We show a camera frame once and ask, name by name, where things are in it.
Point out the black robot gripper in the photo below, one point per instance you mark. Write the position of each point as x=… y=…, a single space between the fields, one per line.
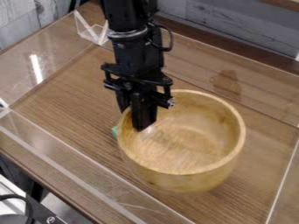
x=135 y=75

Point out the green rectangular block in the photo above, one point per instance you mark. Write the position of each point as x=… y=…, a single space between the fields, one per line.
x=115 y=132

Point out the light wooden bowl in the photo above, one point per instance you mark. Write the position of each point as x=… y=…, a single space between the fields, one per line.
x=186 y=153

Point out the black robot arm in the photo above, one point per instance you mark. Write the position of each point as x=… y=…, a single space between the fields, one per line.
x=130 y=15

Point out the clear acrylic corner bracket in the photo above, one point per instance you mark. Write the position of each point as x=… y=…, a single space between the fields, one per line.
x=94 y=33

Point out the clear acrylic tray wall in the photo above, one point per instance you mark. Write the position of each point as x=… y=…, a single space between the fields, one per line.
x=59 y=114

